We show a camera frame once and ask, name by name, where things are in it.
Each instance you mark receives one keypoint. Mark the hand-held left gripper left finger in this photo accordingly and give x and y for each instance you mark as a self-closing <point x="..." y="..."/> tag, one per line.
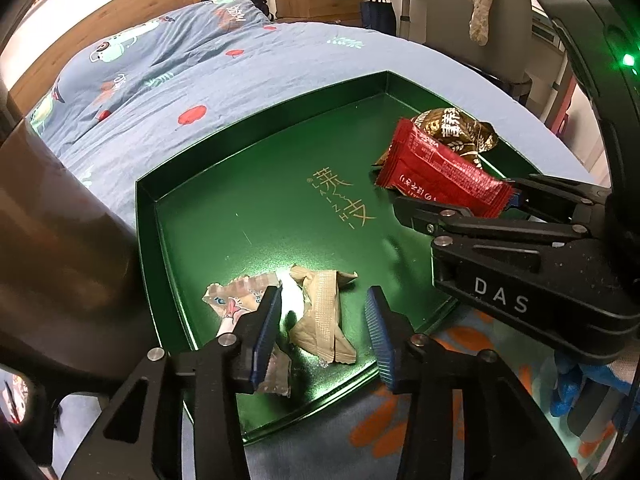
<point x="265" y="330"/>

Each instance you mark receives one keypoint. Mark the dark steel electric kettle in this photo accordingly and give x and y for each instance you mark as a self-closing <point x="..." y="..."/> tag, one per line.
<point x="60" y="260"/>

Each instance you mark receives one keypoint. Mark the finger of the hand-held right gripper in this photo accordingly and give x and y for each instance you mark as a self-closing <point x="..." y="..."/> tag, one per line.
<point x="475" y="225"/>
<point x="560" y="195"/>

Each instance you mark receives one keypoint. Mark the person's right hand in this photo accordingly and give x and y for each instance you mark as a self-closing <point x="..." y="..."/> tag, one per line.
<point x="567" y="390"/>

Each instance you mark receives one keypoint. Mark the beige candy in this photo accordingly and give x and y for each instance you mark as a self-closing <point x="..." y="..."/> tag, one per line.
<point x="320" y="310"/>

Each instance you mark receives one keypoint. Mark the white pink candy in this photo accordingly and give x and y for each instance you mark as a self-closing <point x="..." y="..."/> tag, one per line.
<point x="235" y="305"/>

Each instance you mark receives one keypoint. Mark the brown oatmeal snack packet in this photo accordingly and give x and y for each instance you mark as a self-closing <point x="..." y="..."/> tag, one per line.
<point x="450" y="122"/>

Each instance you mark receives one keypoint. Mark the beige plush toy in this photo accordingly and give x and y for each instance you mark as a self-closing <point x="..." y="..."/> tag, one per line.
<point x="481" y="5"/>

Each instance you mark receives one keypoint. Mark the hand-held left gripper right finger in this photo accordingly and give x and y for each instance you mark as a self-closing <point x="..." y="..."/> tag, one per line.
<point x="380" y="335"/>

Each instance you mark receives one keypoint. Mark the navy tote bag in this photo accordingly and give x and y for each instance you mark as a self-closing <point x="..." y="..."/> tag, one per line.
<point x="379" y="15"/>

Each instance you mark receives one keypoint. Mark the grey green chair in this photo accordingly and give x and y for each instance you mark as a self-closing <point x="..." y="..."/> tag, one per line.
<point x="510" y="10"/>

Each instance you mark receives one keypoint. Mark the green tray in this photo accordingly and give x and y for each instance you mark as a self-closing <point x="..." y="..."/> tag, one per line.
<point x="250" y="210"/>

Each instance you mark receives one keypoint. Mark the blue printed bedsheet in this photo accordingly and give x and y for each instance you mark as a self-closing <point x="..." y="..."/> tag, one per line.
<point x="225" y="75"/>

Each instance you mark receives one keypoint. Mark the red bar snack packet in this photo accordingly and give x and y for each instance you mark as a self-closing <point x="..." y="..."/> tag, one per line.
<point x="435" y="165"/>

